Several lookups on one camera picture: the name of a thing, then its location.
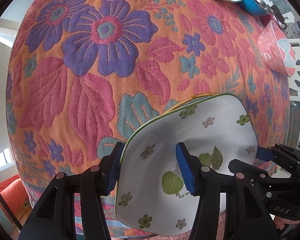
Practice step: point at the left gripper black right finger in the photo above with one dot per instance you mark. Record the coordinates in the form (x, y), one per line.
(246, 215)

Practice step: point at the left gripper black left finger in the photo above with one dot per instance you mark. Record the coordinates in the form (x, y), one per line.
(53, 217)

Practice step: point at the floral orange quilted mat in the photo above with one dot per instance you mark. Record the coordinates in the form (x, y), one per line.
(85, 74)

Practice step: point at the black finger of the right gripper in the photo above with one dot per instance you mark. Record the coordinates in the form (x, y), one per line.
(261, 180)
(286, 157)

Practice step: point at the pink bow bowl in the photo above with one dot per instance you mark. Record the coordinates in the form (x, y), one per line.
(276, 51)

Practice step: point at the blue steel bowl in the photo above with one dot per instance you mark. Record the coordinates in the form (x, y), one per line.
(255, 7)

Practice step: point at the round blue floral plate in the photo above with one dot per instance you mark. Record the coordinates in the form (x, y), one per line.
(191, 99)

